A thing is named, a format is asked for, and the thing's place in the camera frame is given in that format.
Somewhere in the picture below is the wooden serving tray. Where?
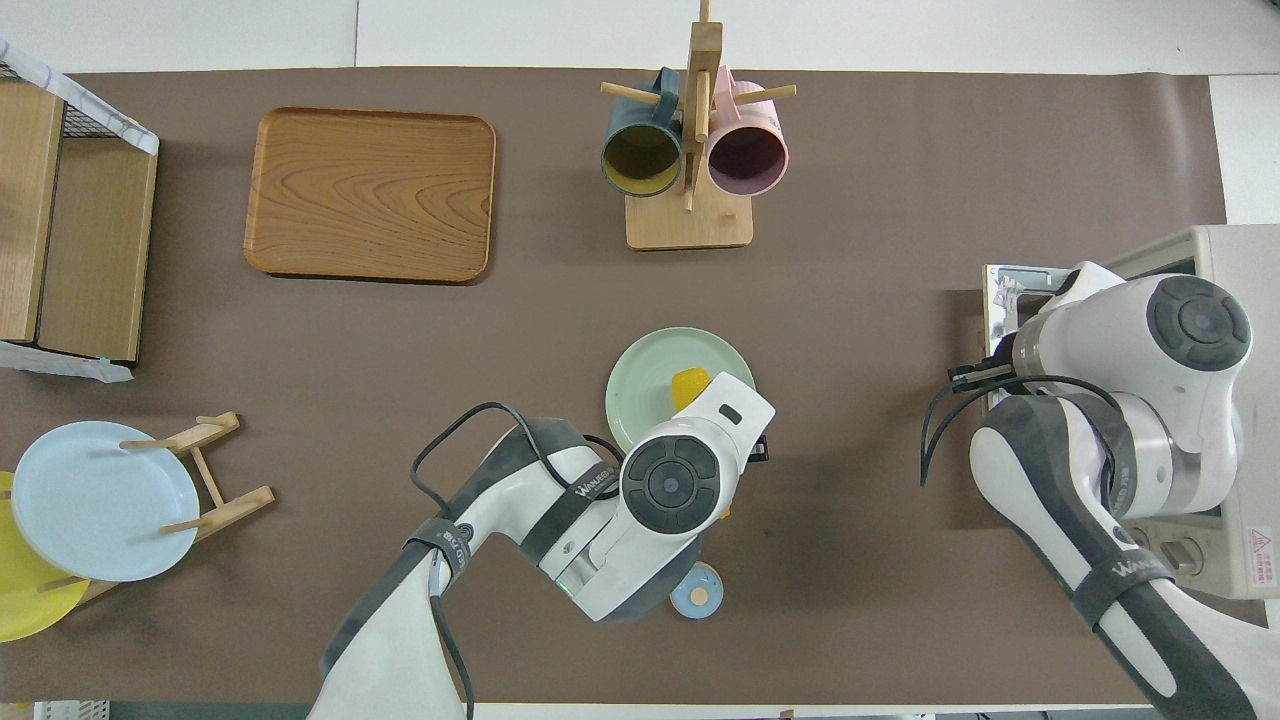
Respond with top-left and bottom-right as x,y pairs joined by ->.
243,107 -> 498,285

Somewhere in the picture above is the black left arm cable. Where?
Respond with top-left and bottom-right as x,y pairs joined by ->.
410,402 -> 626,720

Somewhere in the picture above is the black wire basket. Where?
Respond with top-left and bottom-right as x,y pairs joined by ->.
0,60 -> 116,141

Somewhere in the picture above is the small blue round lid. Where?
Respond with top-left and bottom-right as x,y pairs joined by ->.
670,562 -> 725,620

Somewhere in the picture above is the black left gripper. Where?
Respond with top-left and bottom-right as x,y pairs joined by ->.
745,360 -> 1013,464

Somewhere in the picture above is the wooden plate rack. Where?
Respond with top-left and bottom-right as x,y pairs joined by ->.
40,411 -> 276,606

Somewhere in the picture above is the dark blue mug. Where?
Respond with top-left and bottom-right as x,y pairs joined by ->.
600,68 -> 685,198

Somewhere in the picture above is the crumpled white sheet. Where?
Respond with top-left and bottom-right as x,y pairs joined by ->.
0,340 -> 134,384

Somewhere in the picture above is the brown table mat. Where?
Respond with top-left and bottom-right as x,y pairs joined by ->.
0,68 -> 1276,706

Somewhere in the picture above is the yellow plate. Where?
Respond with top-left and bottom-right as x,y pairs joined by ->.
0,470 -> 91,643

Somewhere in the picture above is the beige toaster oven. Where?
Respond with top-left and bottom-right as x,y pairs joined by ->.
1100,225 -> 1280,601

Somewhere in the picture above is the white checked cloth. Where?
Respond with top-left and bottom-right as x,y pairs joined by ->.
0,40 -> 161,156

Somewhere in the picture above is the yellow corn cob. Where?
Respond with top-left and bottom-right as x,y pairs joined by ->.
672,368 -> 713,413

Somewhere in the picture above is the light blue plate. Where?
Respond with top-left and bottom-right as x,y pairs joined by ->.
10,420 -> 201,583

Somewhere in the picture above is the pale green plate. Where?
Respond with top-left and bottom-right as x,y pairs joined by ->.
605,327 -> 758,453

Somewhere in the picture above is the pink mug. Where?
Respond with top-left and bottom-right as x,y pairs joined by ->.
707,68 -> 790,198

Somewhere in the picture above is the wooden two-tier shelf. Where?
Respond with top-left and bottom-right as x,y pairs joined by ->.
0,78 -> 159,363

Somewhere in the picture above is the wooden mug rack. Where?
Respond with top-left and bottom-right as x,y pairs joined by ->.
600,0 -> 798,251

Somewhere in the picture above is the glass oven door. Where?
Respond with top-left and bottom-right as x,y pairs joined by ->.
983,264 -> 1076,411

